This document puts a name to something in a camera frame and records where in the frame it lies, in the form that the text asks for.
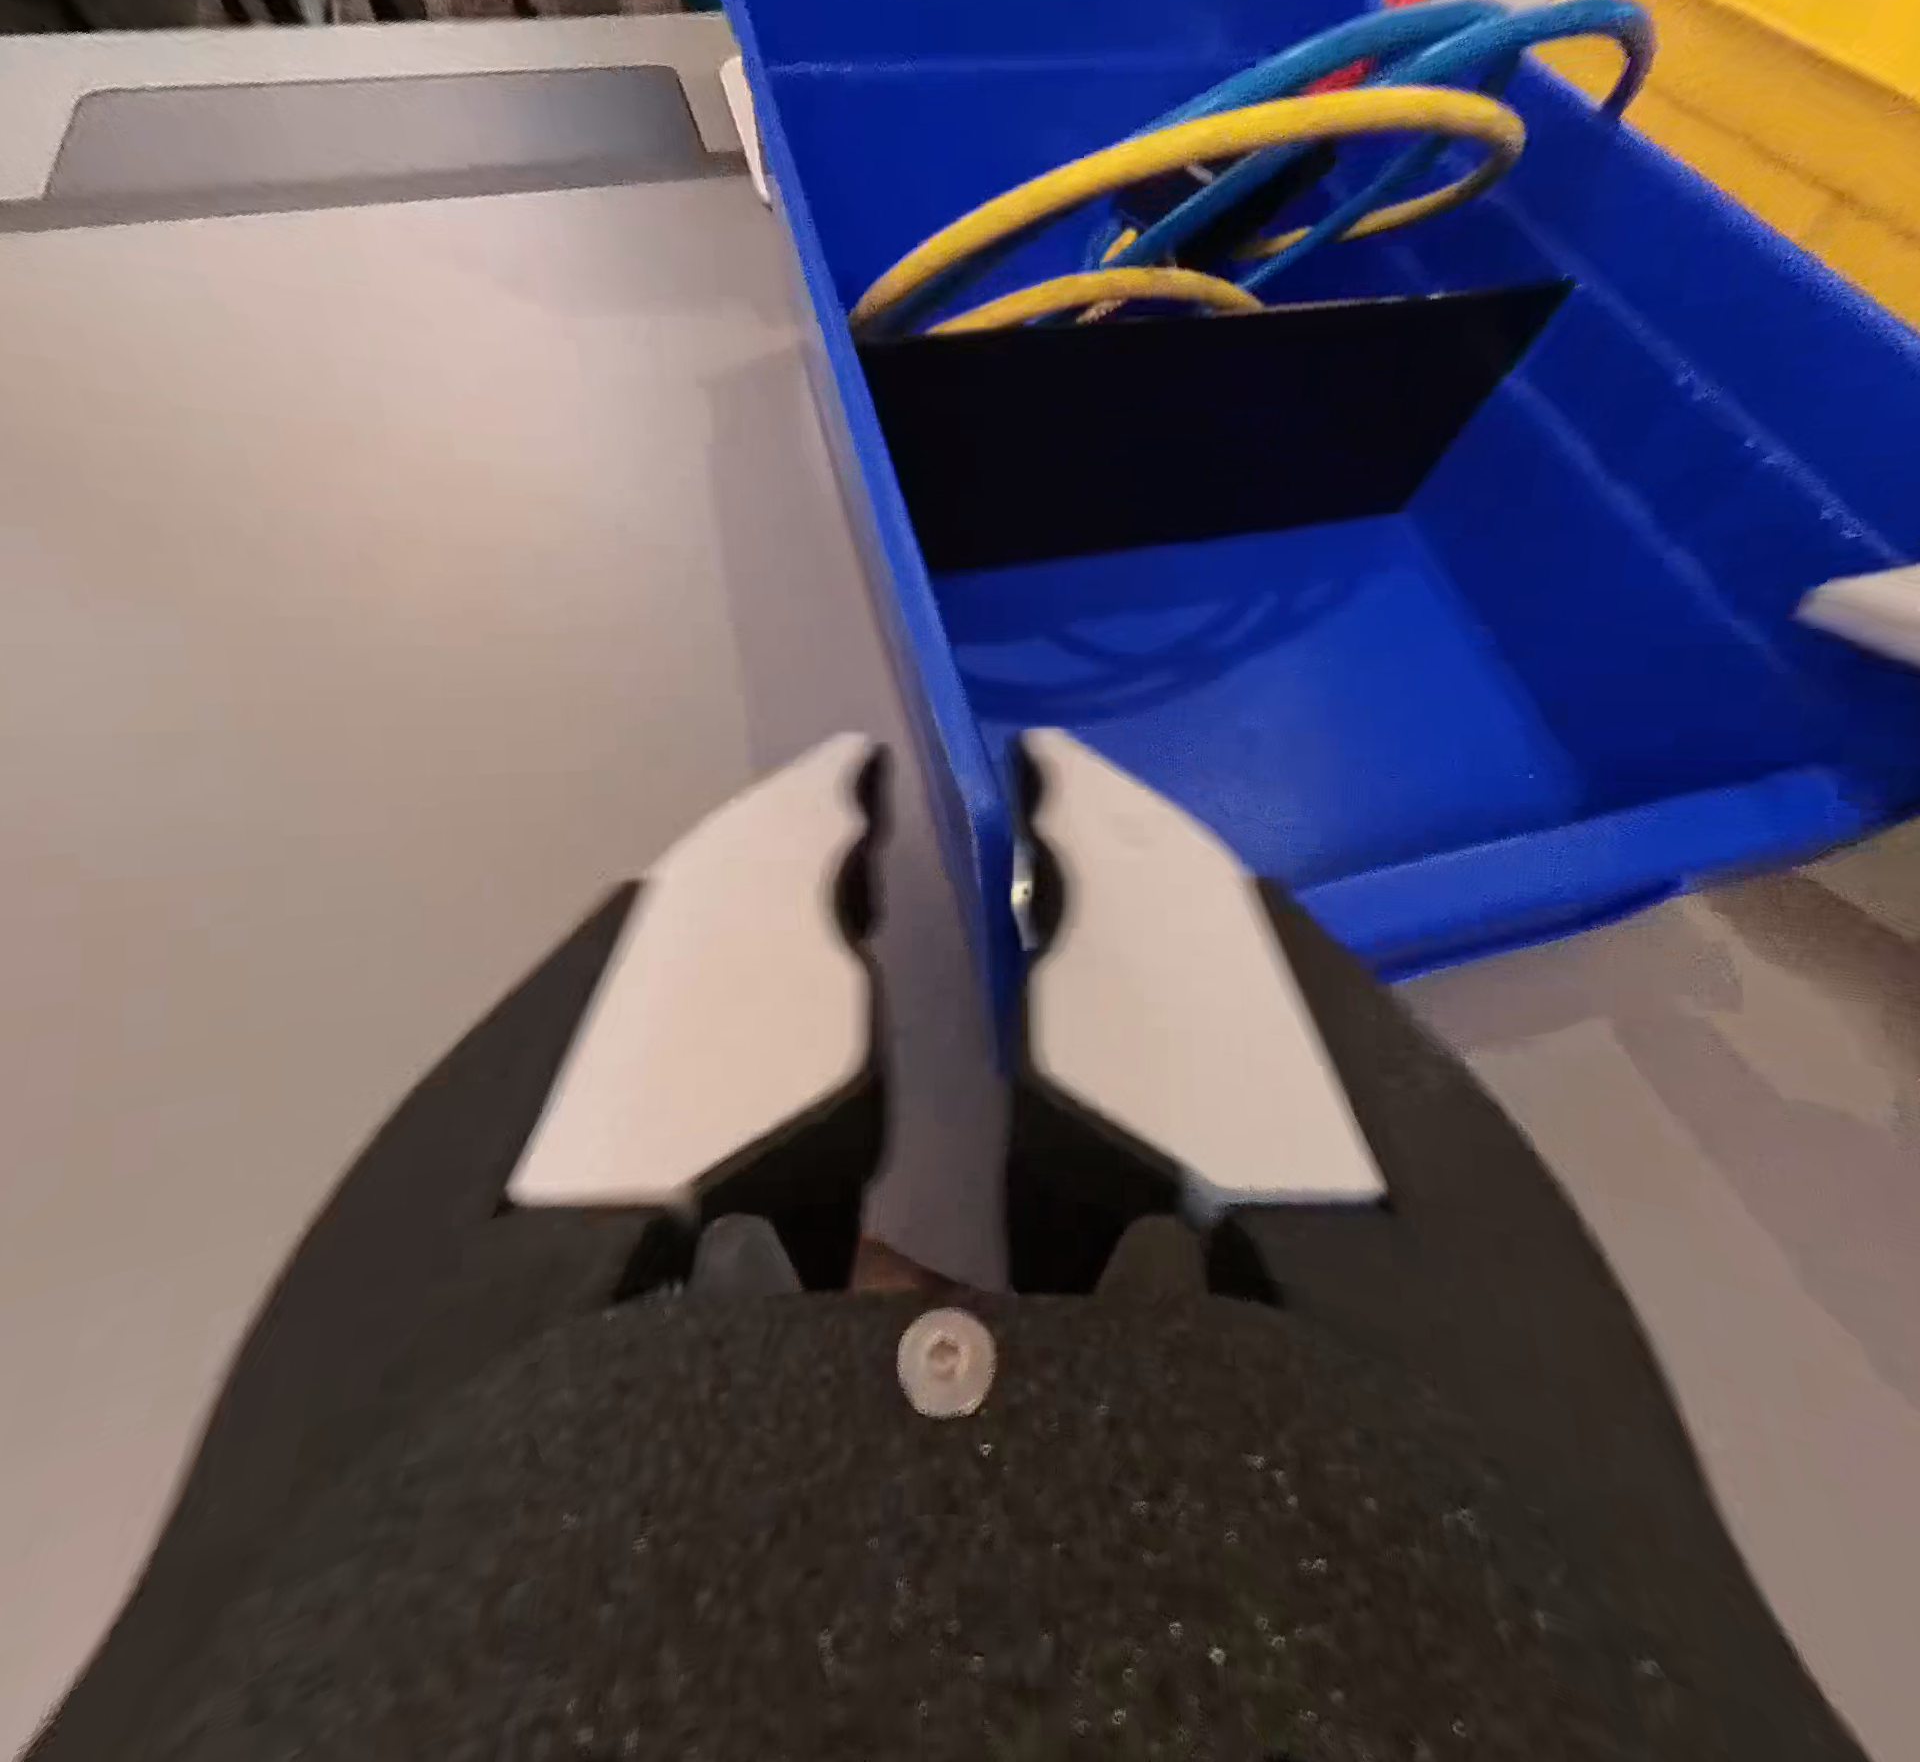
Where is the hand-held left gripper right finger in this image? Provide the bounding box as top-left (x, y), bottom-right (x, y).
top-left (1005, 727), bottom-right (1392, 1295)

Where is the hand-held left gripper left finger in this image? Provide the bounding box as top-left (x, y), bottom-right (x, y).
top-left (510, 734), bottom-right (892, 1295)

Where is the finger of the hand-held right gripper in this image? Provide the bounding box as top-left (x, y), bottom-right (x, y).
top-left (1792, 574), bottom-right (1920, 671)

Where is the blue plastic bin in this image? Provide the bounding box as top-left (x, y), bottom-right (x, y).
top-left (710, 0), bottom-right (1920, 1074)

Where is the yellow plastic bin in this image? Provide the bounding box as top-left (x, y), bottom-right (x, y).
top-left (1533, 0), bottom-right (1920, 320)

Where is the blue ethernet cable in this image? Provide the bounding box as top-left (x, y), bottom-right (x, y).
top-left (854, 0), bottom-right (1658, 330)

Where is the yellow ethernet cable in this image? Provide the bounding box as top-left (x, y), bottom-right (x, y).
top-left (846, 88), bottom-right (1526, 335)

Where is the small black bin divider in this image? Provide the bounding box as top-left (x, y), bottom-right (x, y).
top-left (854, 280), bottom-right (1572, 574)

